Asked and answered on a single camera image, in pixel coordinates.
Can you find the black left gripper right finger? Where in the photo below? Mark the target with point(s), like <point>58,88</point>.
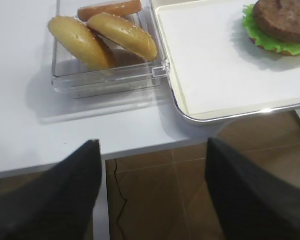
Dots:
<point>250,202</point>

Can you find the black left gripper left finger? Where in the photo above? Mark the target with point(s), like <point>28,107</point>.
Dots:
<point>59,203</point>

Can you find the bottom bun under lettuce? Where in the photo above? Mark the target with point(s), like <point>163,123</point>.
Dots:
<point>282,52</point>

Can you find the green lettuce under patty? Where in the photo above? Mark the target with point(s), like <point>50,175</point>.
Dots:
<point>269,43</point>

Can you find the silver metal baking tray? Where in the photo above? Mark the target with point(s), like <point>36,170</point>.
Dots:
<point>189,117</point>

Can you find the white tray liner paper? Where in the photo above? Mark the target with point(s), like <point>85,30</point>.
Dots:
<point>215,75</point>

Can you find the clear plastic bun box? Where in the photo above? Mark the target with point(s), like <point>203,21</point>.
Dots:
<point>71,76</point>

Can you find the left sesame bun top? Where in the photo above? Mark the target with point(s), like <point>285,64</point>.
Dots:
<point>78,40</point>

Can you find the sesame bun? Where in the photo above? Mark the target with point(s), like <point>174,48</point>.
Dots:
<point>125,33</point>
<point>78,40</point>

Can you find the right sesame bun top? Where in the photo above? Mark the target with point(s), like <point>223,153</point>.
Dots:
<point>125,33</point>

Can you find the brown patty on burger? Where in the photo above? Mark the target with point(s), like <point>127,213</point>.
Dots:
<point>278,19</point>

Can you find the orange bun bottom in box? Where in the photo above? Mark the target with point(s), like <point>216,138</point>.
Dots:
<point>116,7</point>

